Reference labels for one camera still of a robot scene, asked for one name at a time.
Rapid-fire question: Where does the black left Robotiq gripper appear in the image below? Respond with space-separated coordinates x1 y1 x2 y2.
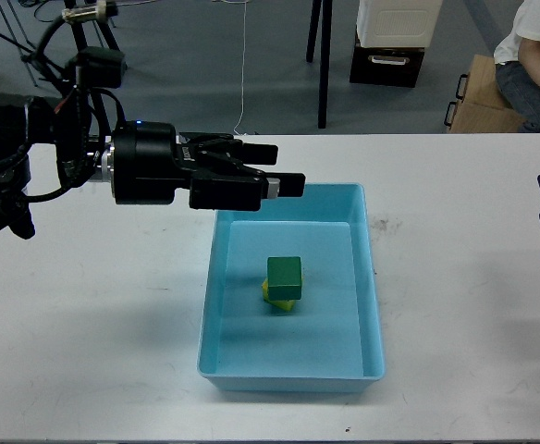
112 121 305 211

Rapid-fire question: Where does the green wooden block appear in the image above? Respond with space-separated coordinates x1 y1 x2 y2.
267 256 302 281

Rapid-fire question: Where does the yellow wooden block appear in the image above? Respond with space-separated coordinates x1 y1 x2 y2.
262 273 304 312

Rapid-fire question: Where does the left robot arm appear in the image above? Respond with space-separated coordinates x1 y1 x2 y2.
0 1 305 240

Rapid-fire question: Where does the black storage box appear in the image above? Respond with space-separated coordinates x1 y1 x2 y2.
349 39 425 88

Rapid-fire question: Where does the seated person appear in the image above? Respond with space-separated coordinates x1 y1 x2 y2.
493 0 540 133

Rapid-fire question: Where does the black table leg right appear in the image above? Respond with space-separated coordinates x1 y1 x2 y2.
305 0 333 130

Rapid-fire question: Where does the black table leg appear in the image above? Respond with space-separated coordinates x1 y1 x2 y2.
62 0 119 51
305 0 333 130

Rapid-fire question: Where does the light blue plastic bin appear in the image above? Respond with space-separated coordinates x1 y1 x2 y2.
198 183 386 393

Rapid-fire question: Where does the white appliance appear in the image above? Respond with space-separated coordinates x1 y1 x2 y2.
356 0 442 49

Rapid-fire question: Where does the black table leg left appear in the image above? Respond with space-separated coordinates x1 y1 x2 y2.
62 0 119 51

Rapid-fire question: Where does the cardboard box with handles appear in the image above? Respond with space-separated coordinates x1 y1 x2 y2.
444 55 524 134

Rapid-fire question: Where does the white hanging cable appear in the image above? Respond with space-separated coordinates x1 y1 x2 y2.
232 0 257 137

